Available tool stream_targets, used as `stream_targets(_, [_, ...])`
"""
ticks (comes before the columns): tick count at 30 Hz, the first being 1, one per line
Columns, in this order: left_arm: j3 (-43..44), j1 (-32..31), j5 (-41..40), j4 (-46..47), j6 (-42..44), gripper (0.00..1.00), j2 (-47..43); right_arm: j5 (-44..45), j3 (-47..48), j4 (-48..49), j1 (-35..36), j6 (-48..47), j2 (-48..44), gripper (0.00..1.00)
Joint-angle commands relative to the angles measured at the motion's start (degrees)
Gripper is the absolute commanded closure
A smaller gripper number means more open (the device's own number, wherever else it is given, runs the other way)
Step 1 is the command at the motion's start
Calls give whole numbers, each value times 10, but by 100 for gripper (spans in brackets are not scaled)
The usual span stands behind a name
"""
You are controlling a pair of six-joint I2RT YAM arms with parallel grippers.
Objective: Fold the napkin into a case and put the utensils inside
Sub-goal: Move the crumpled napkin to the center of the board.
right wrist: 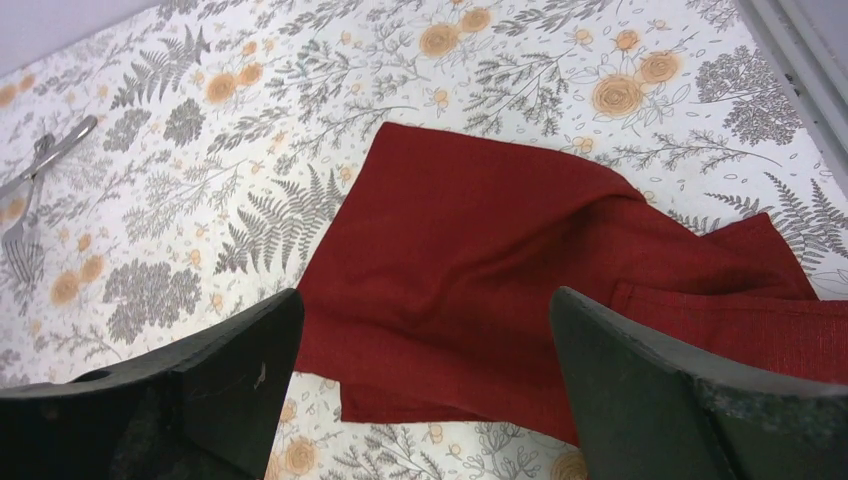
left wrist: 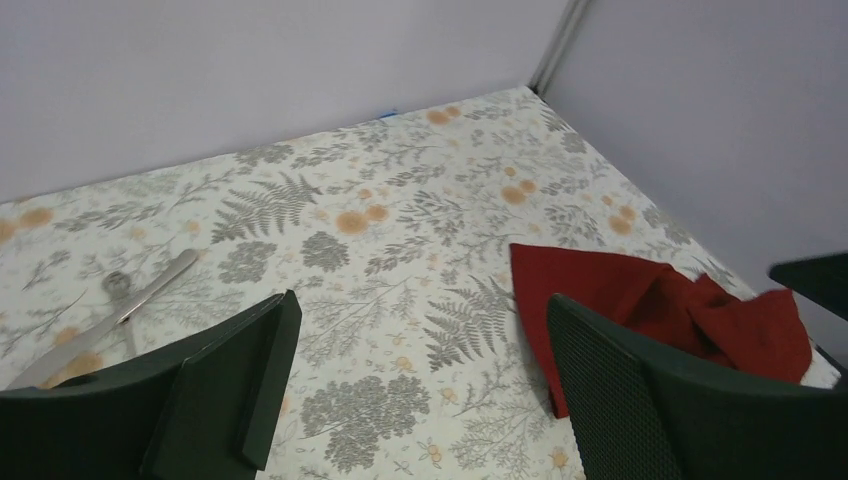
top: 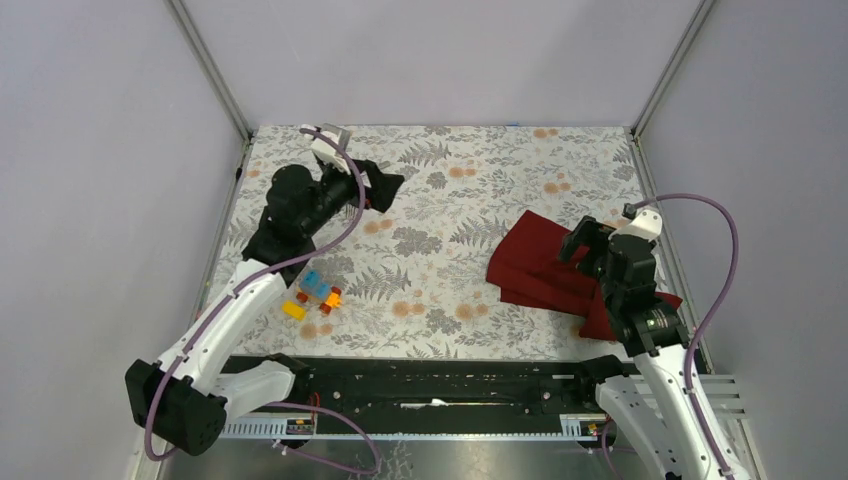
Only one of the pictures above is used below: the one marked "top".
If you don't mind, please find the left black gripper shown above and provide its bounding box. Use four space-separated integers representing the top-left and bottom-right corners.
302 155 405 237

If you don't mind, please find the dark red cloth napkin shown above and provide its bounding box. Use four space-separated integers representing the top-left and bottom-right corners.
486 211 691 355

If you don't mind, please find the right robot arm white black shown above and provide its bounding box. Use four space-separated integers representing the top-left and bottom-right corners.
558 209 752 479

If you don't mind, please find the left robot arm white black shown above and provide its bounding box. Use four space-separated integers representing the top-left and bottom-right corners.
125 160 405 461

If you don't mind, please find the floral patterned tablecloth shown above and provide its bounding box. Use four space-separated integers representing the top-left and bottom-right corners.
225 125 705 362

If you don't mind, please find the colourful toy block car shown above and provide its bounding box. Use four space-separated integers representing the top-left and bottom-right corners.
295 270 342 315

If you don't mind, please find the yellow toy block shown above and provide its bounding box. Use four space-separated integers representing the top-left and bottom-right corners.
281 301 306 321

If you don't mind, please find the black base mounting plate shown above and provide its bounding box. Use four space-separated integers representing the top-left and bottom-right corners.
258 357 607 423

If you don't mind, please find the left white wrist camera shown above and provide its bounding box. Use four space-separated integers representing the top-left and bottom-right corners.
301 123 351 174

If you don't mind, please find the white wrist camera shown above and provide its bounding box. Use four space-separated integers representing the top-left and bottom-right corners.
617 206 663 242
301 123 351 174

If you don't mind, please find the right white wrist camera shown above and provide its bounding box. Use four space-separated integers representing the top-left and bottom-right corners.
617 206 663 242

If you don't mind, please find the slotted cable duct rail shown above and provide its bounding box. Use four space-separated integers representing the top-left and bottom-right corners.
220 410 603 442

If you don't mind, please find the right aluminium frame post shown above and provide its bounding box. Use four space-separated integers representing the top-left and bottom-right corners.
631 0 717 138

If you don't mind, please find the aluminium frame post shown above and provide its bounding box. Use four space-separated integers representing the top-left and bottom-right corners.
164 0 253 143
631 0 717 138

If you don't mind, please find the left aluminium frame post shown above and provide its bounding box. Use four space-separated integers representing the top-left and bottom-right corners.
164 0 253 143

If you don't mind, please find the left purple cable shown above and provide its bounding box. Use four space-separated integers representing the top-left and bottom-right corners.
143 127 383 477

